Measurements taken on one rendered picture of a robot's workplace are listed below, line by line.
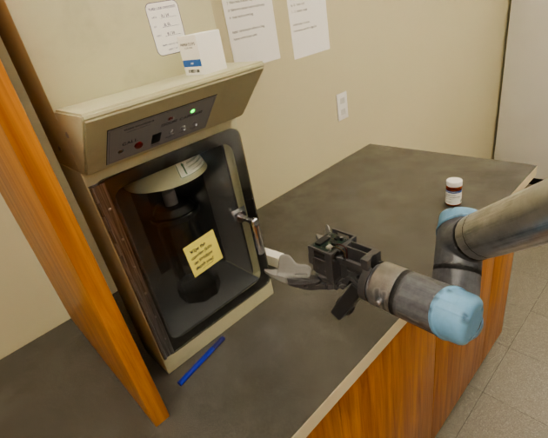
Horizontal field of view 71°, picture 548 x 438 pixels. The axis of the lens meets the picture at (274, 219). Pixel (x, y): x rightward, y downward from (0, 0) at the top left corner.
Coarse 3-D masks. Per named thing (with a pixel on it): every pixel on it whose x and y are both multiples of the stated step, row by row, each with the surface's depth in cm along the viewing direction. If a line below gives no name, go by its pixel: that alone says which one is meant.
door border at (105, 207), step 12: (96, 192) 62; (108, 192) 63; (96, 204) 62; (108, 204) 64; (108, 216) 64; (120, 228) 66; (120, 240) 67; (132, 252) 69; (132, 264) 69; (132, 276) 70; (132, 288) 71; (144, 288) 72; (144, 300) 73; (144, 312) 73; (156, 312) 75; (156, 324) 76; (168, 348) 80
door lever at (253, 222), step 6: (240, 216) 84; (246, 216) 83; (252, 222) 81; (258, 222) 81; (252, 228) 82; (258, 228) 82; (252, 234) 83; (258, 234) 83; (258, 240) 83; (258, 246) 84; (258, 252) 84
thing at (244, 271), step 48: (192, 144) 72; (240, 144) 80; (144, 192) 68; (192, 192) 74; (240, 192) 83; (144, 240) 70; (192, 240) 77; (240, 240) 86; (192, 288) 80; (240, 288) 90; (192, 336) 84
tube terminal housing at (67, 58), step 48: (0, 0) 50; (48, 0) 52; (96, 0) 56; (144, 0) 61; (192, 0) 66; (48, 48) 54; (96, 48) 58; (144, 48) 63; (48, 96) 55; (96, 96) 60; (96, 240) 75; (144, 336) 83
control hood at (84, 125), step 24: (216, 72) 62; (240, 72) 63; (120, 96) 56; (144, 96) 53; (168, 96) 56; (192, 96) 60; (240, 96) 70; (72, 120) 51; (96, 120) 50; (120, 120) 53; (216, 120) 71; (72, 144) 56; (96, 144) 54; (96, 168) 59
